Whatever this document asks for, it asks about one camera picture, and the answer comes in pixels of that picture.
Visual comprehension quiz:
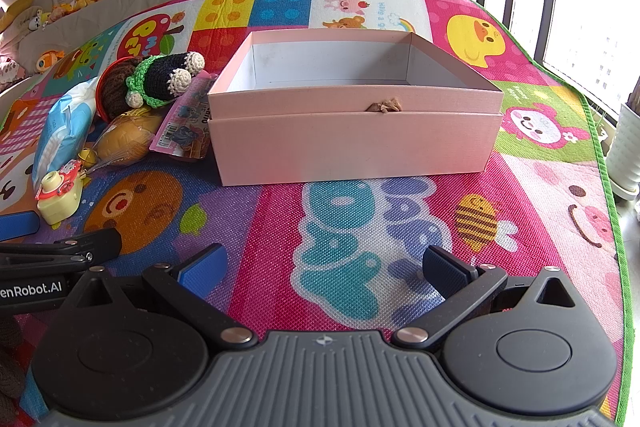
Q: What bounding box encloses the bread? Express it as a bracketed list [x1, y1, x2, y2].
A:
[95, 109, 163, 166]

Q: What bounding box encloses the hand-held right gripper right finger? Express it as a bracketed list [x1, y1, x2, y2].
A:
[392, 246, 578, 350]

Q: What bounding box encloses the crochet doll with brown hair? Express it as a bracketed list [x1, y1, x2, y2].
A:
[96, 51, 207, 122]

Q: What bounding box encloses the pink printed card packet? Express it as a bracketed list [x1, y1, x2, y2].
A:
[149, 74, 217, 160]

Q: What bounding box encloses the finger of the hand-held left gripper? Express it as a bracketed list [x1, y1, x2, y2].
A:
[0, 212, 42, 241]
[0, 229, 123, 266]

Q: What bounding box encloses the pink cardboard box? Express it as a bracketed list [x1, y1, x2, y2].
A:
[206, 31, 505, 186]

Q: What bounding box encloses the blue white wet wipes pack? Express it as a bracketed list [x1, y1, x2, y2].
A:
[31, 77, 101, 188]

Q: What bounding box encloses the colourful cartoon play mat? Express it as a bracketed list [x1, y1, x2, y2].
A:
[0, 0, 626, 427]

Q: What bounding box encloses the pale yellow toy camera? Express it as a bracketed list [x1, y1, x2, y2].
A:
[36, 159, 86, 225]

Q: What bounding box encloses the orange fish plush toy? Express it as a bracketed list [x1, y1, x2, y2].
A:
[35, 49, 66, 72]

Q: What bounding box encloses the white ribbed plant pot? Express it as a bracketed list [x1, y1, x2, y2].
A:
[605, 102, 640, 200]

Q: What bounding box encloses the yellow plush toy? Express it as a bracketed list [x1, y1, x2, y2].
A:
[0, 0, 38, 32]

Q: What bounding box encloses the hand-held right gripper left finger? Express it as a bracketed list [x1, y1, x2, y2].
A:
[72, 243, 256, 350]

